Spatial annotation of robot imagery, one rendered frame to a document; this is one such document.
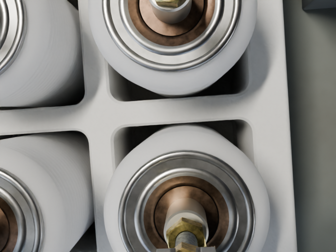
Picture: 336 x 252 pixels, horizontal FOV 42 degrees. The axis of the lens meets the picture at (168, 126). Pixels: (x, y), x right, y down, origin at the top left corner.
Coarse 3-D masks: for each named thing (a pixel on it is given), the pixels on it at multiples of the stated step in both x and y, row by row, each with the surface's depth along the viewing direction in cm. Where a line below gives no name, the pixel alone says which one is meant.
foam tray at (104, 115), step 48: (96, 48) 31; (96, 96) 31; (144, 96) 42; (192, 96) 42; (240, 96) 31; (96, 144) 32; (240, 144) 39; (288, 144) 31; (96, 192) 32; (288, 192) 31; (96, 240) 32; (288, 240) 31
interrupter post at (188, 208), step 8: (176, 200) 24; (184, 200) 24; (192, 200) 24; (168, 208) 24; (176, 208) 22; (184, 208) 22; (192, 208) 22; (200, 208) 23; (168, 216) 22; (176, 216) 21; (184, 216) 21; (192, 216) 21; (200, 216) 21; (168, 224) 21
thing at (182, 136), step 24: (144, 144) 25; (168, 144) 24; (192, 144) 24; (216, 144) 24; (120, 168) 25; (240, 168) 24; (120, 192) 25; (264, 192) 25; (264, 216) 25; (120, 240) 25; (264, 240) 25
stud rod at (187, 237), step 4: (184, 232) 20; (188, 232) 20; (180, 236) 19; (184, 236) 19; (188, 236) 19; (192, 236) 19; (176, 240) 19; (180, 240) 19; (184, 240) 19; (188, 240) 19; (192, 240) 19; (196, 240) 20; (176, 244) 19; (192, 244) 18; (196, 244) 19
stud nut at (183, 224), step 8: (176, 224) 20; (184, 224) 20; (192, 224) 20; (200, 224) 20; (168, 232) 20; (176, 232) 20; (192, 232) 20; (200, 232) 20; (168, 240) 20; (200, 240) 20
